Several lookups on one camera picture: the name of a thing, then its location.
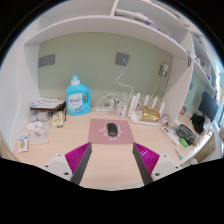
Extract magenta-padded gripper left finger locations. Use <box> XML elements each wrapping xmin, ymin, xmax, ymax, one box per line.
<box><xmin>41</xmin><ymin>141</ymin><xmax>93</xmax><ymax>186</ymax></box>

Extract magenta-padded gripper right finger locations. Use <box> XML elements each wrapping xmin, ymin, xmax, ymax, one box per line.
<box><xmin>132</xmin><ymin>142</ymin><xmax>183</xmax><ymax>186</ymax></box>

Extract black computer mouse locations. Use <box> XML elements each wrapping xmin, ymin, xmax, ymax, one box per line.
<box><xmin>106</xmin><ymin>122</ymin><xmax>120</xmax><ymax>137</ymax></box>

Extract pink printed mouse pad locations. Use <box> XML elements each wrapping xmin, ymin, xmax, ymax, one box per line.
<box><xmin>87</xmin><ymin>118</ymin><xmax>135</xmax><ymax>146</ymax></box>

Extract white green pen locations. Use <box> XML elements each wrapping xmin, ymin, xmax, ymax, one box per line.
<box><xmin>175</xmin><ymin>147</ymin><xmax>185</xmax><ymax>161</ymax></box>

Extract white remote control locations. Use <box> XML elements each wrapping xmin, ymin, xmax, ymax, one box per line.
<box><xmin>161</xmin><ymin>125</ymin><xmax>181</xmax><ymax>147</ymax></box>

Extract black zip pouch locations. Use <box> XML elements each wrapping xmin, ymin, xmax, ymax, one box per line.
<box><xmin>175</xmin><ymin>123</ymin><xmax>197</xmax><ymax>146</ymax></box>

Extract clear plastic bags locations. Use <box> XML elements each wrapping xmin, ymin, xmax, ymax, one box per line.
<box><xmin>18</xmin><ymin>111</ymin><xmax>54</xmax><ymax>153</ymax></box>

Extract yellow small box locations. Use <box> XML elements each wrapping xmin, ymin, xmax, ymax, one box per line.
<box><xmin>51</xmin><ymin>110</ymin><xmax>65</xmax><ymax>129</ymax></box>

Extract small white jar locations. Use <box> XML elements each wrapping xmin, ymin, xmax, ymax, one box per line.
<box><xmin>160</xmin><ymin>113</ymin><xmax>171</xmax><ymax>127</ymax></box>

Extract gold foil bag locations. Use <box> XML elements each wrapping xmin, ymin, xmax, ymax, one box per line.
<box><xmin>139</xmin><ymin>105</ymin><xmax>161</xmax><ymax>124</ymax></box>

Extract white router with antennas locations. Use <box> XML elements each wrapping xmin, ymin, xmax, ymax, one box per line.
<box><xmin>128</xmin><ymin>92</ymin><xmax>167</xmax><ymax>127</ymax></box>

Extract black bag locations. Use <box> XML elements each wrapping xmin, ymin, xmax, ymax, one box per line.
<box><xmin>190</xmin><ymin>113</ymin><xmax>207</xmax><ymax>135</ymax></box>

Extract stack of booklets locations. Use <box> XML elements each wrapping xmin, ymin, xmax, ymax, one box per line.
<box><xmin>29</xmin><ymin>96</ymin><xmax>67</xmax><ymax>113</ymax></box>

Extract blue detergent bottle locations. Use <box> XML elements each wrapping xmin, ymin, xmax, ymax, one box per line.
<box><xmin>65</xmin><ymin>75</ymin><xmax>92</xmax><ymax>117</ymax></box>

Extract black computer monitor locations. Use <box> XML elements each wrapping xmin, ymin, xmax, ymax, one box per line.
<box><xmin>197</xmin><ymin>91</ymin><xmax>220</xmax><ymax>123</ymax></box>

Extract white shelf unit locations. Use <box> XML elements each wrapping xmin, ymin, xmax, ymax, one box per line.
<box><xmin>0</xmin><ymin>0</ymin><xmax>224</xmax><ymax>154</ymax></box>

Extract white wall plug adapter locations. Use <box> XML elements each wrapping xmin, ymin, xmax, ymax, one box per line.
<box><xmin>159</xmin><ymin>63</ymin><xmax>170</xmax><ymax>78</ymax></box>

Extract white cable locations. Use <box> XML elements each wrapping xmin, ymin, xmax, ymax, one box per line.
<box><xmin>115</xmin><ymin>59</ymin><xmax>134</xmax><ymax>98</ymax></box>

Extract grey blank wall plate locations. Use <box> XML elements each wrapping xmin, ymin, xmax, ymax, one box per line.
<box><xmin>38</xmin><ymin>53</ymin><xmax>56</xmax><ymax>68</ymax></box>

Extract grey wall socket plate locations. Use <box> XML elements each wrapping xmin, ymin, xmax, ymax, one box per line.
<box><xmin>115</xmin><ymin>52</ymin><xmax>130</xmax><ymax>67</ymax></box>

